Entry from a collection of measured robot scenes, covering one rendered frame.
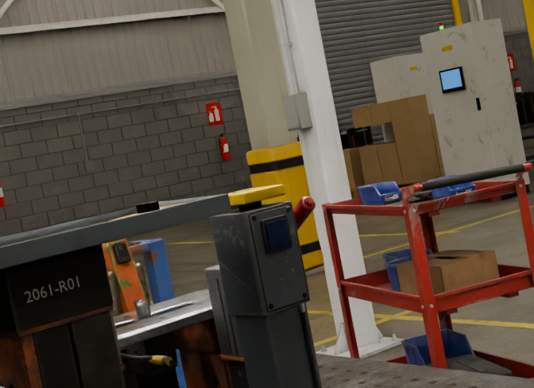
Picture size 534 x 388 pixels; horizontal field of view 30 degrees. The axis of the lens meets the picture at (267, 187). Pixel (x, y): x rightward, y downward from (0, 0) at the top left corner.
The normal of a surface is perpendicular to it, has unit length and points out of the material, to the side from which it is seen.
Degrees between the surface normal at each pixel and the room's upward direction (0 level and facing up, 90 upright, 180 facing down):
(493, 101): 90
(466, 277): 90
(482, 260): 90
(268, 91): 90
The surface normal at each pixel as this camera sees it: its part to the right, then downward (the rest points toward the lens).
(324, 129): 0.57, -0.07
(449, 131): -0.80, 0.18
